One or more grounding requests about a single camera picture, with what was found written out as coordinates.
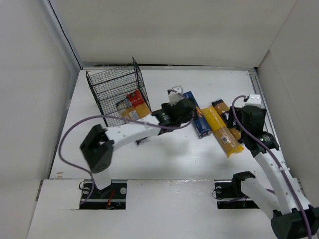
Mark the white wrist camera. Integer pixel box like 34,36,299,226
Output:
244,94,261,108
167,85,184,106

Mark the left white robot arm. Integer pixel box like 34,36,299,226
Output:
80,98,197,192

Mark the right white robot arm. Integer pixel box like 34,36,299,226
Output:
228,105,319,239

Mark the black wire mesh shelf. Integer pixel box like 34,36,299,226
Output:
86,59,152,127

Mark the blue Barilla spaghetti box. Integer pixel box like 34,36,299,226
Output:
183,91,212,139

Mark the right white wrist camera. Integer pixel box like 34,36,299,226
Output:
244,94,261,108

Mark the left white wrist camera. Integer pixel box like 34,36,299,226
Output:
167,85,184,106

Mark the yellow spaghetti bag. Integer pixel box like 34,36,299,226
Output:
202,106,244,157

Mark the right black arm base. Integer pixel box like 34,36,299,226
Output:
212,171,259,210

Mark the dark label spaghetti bag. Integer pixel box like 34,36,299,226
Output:
211,99,243,144

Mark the red spaghetti bag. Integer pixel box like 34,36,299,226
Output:
127,90,151,119

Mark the blue patterned spaghetti bag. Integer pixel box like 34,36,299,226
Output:
116,97,141,120

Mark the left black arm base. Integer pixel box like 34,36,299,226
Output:
78,180,127,210

